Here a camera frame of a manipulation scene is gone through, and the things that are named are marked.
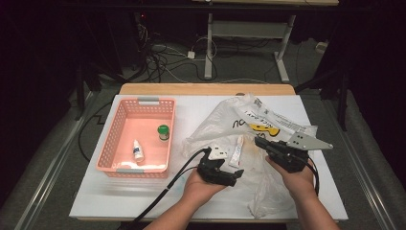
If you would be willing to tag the white dropper bottle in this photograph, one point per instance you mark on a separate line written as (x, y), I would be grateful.
(138, 152)

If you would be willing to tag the white power strip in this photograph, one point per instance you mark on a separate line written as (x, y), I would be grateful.
(321, 47)

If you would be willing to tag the metal floor rail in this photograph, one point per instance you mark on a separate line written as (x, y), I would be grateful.
(54, 166)
(367, 179)

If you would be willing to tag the white-framed desk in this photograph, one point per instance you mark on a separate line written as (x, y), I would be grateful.
(249, 29)

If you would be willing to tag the dark computer tower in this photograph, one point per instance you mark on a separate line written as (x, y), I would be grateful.
(142, 38)

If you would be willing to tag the black stand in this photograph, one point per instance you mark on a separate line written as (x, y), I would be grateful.
(341, 92)

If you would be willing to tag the small green-capped jar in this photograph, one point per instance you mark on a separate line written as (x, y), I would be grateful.
(163, 130)

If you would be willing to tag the person's right hand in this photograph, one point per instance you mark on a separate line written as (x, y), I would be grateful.
(297, 185)

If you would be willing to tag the white power adapter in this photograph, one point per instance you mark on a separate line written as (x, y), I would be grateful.
(191, 55)

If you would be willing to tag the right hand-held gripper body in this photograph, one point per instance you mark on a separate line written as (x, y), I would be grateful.
(288, 156)

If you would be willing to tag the pink perforated plastic basket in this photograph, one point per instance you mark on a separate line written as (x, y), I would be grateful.
(134, 123)

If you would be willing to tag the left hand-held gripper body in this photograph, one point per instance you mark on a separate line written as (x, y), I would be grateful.
(212, 172)

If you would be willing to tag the person's left hand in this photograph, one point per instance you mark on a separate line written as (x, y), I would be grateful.
(198, 190)

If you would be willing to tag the clear printed plastic bag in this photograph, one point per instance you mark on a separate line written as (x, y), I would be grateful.
(220, 124)

